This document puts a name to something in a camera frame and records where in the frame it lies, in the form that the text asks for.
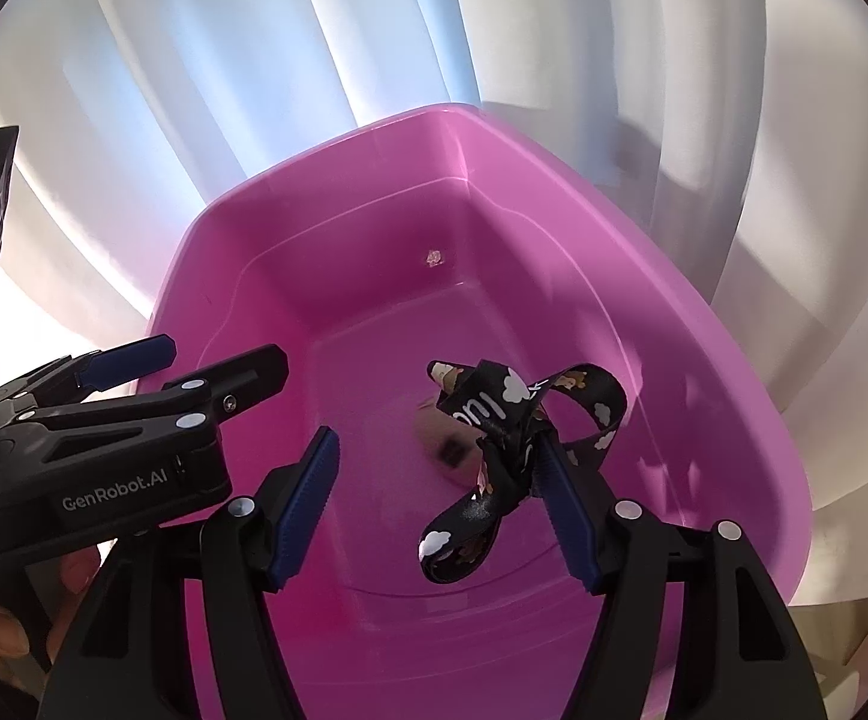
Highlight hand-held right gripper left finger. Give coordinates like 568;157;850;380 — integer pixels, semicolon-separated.
36;426;342;720

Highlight white curtain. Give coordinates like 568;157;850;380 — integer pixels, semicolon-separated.
0;0;868;610

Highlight pale pink round trinket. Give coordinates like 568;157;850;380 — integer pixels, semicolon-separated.
413;390;492;487

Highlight pink plastic basin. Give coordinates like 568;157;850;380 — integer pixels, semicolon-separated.
137;103;814;720

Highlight black cloud-print lanyard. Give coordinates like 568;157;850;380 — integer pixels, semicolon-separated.
419;361;628;586

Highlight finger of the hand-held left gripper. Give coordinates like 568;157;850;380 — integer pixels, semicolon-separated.
0;334;179;412
17;344;291;440

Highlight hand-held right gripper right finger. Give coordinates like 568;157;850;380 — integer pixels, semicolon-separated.
531;431;834;720

